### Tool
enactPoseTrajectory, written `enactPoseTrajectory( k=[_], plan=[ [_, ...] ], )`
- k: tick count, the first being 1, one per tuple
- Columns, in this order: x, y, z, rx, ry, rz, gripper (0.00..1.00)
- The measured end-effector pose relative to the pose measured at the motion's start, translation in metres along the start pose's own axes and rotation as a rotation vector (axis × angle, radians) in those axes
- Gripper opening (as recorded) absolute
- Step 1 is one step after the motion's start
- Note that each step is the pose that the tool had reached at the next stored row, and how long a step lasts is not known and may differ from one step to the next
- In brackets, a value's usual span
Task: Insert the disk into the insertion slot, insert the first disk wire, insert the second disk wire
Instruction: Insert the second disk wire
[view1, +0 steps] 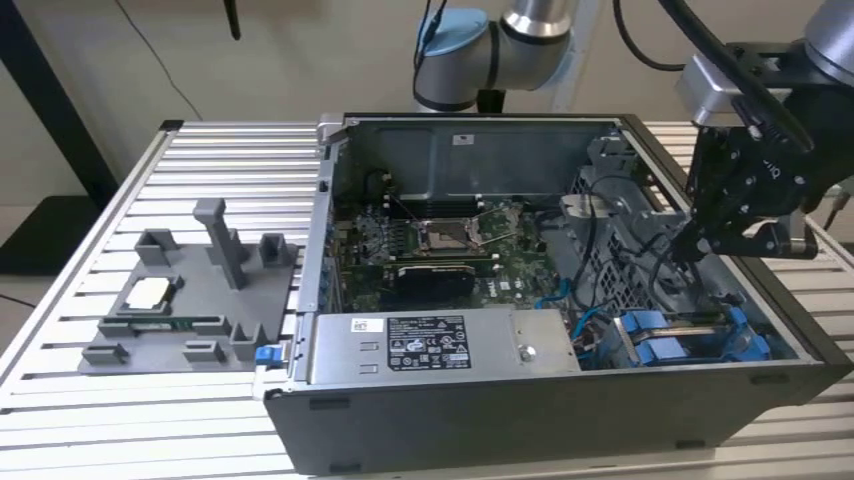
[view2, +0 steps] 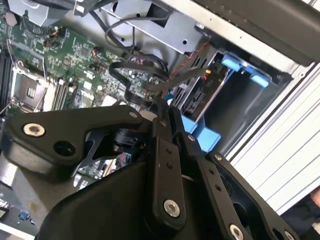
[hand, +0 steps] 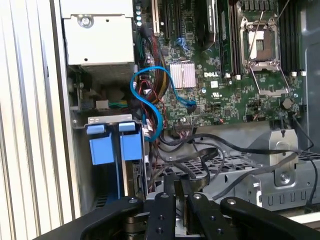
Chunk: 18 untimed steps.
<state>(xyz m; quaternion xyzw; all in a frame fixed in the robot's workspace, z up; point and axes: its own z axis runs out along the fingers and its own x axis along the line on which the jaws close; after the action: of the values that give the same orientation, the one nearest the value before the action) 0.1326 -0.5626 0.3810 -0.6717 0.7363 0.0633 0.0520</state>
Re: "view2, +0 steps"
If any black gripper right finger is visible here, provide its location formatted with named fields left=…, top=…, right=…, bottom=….
left=168, top=106, right=300, bottom=240

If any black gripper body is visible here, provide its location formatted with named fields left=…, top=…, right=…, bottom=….
left=36, top=154, right=222, bottom=240

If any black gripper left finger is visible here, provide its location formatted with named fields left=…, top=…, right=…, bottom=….
left=2, top=98, right=188, bottom=231

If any hard disk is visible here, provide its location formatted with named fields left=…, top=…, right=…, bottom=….
left=174, top=69, right=227, bottom=126

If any black disk wire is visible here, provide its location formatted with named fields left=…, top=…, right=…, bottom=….
left=109, top=61, right=171, bottom=107

